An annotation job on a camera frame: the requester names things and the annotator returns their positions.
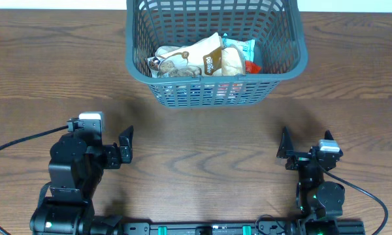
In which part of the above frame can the white teal wipes packet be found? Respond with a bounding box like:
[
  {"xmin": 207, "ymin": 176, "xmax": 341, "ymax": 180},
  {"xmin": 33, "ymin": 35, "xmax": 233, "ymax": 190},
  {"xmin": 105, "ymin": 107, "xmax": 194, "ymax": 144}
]
[{"xmin": 222, "ymin": 33, "xmax": 255, "ymax": 62}]

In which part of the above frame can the left black cable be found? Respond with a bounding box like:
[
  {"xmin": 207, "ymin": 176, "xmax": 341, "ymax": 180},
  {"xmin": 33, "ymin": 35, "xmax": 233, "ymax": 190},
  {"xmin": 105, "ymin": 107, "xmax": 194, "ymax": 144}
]
[{"xmin": 0, "ymin": 125, "xmax": 69, "ymax": 235}]

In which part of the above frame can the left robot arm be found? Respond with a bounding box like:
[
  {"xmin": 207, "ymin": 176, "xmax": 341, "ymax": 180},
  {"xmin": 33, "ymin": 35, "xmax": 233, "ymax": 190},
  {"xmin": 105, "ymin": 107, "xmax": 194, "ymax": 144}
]
[{"xmin": 29, "ymin": 122, "xmax": 134, "ymax": 235}]

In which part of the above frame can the white brown pretzel bag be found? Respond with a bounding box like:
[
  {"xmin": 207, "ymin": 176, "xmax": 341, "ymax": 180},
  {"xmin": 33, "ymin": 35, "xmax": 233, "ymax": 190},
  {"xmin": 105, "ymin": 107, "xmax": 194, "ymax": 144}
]
[{"xmin": 147, "ymin": 33, "xmax": 222, "ymax": 78}]

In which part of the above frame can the grey plastic basket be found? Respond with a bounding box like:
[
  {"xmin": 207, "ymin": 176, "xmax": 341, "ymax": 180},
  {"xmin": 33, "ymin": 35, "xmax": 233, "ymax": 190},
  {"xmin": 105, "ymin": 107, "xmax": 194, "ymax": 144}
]
[{"xmin": 125, "ymin": 0, "xmax": 308, "ymax": 108}]

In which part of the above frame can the right black cable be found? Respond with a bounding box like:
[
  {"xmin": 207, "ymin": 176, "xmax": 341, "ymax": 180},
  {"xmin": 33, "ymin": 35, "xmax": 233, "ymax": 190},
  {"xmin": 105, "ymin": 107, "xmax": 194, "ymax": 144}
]
[{"xmin": 326, "ymin": 169, "xmax": 389, "ymax": 235}]

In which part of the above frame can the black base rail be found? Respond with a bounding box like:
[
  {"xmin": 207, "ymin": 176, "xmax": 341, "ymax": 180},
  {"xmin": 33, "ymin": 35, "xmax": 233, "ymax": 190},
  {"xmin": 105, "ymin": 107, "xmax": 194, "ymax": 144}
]
[{"xmin": 123, "ymin": 220, "xmax": 366, "ymax": 235}]

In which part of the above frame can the orange spaghetti package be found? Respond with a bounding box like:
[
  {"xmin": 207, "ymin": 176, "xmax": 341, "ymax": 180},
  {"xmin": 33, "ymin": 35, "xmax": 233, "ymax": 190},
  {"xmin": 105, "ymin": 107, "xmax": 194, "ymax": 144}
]
[{"xmin": 245, "ymin": 60, "xmax": 262, "ymax": 74}]

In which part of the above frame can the beige snack bag clear window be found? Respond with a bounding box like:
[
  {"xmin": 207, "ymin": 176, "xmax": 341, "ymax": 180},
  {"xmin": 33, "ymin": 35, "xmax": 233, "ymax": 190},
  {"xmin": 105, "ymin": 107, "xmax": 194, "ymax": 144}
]
[{"xmin": 154, "ymin": 46, "xmax": 180, "ymax": 57}]

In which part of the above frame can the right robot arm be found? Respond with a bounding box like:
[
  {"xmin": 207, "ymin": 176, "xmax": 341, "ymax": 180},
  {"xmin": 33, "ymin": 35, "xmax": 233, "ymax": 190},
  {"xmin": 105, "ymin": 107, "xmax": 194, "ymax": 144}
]
[{"xmin": 276, "ymin": 127, "xmax": 345, "ymax": 234}]

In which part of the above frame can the black cable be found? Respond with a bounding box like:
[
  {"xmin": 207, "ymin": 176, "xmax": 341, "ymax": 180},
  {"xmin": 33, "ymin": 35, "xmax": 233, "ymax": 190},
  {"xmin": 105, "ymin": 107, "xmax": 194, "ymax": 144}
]
[
  {"xmin": 0, "ymin": 125, "xmax": 69, "ymax": 235},
  {"xmin": 326, "ymin": 169, "xmax": 389, "ymax": 235}
]

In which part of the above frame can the Kleenex tissue multipack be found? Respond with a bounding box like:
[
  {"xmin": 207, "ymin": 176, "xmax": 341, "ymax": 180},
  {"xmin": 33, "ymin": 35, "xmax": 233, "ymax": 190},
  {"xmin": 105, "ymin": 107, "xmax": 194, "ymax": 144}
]
[{"xmin": 163, "ymin": 84, "xmax": 243, "ymax": 99}]

